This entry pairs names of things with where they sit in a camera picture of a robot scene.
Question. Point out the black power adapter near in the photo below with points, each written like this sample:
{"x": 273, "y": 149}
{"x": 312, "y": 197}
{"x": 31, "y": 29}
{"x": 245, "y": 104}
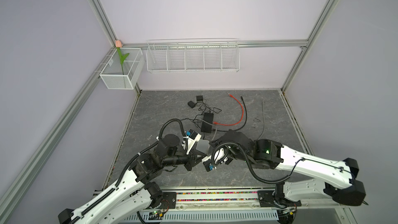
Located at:
{"x": 192, "y": 104}

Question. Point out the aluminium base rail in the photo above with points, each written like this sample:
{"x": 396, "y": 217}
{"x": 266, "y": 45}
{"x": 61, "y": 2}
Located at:
{"x": 219, "y": 206}

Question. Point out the white mesh box basket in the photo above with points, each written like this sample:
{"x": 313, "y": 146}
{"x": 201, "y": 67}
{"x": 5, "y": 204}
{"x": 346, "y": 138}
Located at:
{"x": 112, "y": 76}

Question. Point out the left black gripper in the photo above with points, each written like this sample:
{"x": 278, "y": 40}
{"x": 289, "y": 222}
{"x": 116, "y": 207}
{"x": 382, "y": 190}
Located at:
{"x": 193, "y": 160}

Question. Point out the artificial pink tulip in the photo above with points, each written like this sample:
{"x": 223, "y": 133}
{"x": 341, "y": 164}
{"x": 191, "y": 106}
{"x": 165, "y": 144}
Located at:
{"x": 122, "y": 57}

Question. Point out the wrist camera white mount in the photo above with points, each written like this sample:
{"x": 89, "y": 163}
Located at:
{"x": 208, "y": 164}
{"x": 190, "y": 139}

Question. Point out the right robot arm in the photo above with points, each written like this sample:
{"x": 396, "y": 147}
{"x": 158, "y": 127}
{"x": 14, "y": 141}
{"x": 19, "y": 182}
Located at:
{"x": 296, "y": 175}

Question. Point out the white network switch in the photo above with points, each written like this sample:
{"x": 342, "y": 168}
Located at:
{"x": 203, "y": 146}

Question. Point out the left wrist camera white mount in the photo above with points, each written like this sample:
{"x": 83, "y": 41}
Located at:
{"x": 190, "y": 139}

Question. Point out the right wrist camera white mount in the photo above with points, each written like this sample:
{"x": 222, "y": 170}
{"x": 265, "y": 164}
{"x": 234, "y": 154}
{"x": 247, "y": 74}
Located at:
{"x": 208, "y": 164}

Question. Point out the black ribbed network switch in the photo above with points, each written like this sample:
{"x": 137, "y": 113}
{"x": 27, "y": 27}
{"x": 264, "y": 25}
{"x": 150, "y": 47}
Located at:
{"x": 207, "y": 122}

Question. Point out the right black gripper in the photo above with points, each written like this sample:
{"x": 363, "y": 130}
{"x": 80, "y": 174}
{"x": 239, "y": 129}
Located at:
{"x": 227, "y": 161}

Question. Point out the white wire wall basket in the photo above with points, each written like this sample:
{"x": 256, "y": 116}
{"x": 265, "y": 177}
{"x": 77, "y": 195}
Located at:
{"x": 193, "y": 55}

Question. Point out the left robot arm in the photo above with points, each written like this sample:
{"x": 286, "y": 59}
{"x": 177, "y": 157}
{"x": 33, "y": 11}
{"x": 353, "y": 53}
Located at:
{"x": 135, "y": 190}

